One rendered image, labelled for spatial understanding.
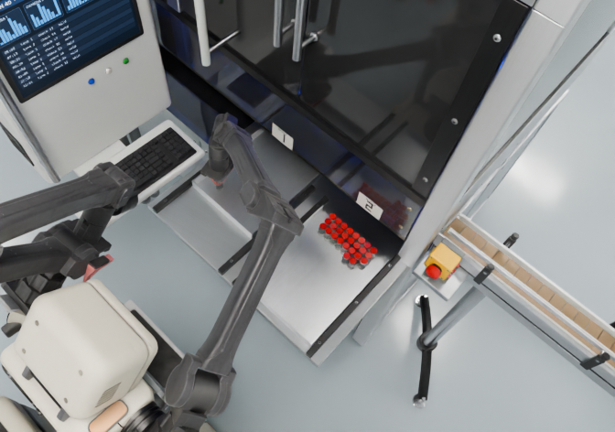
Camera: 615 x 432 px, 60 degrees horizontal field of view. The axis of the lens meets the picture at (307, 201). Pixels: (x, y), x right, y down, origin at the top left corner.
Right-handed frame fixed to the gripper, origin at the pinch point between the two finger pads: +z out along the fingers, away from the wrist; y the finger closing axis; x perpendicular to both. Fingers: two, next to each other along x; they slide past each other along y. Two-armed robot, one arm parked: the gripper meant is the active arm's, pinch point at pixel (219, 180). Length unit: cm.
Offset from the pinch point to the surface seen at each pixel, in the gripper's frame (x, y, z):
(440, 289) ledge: -74, 1, 1
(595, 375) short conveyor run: -120, -3, -1
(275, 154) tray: -9.7, 19.9, 2.8
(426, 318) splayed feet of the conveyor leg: -87, 26, 75
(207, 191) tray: 2.4, -2.9, 4.4
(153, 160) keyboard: 25.7, 1.7, 10.6
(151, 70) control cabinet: 36.6, 20.5, -8.7
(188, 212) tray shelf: 3.4, -11.7, 5.1
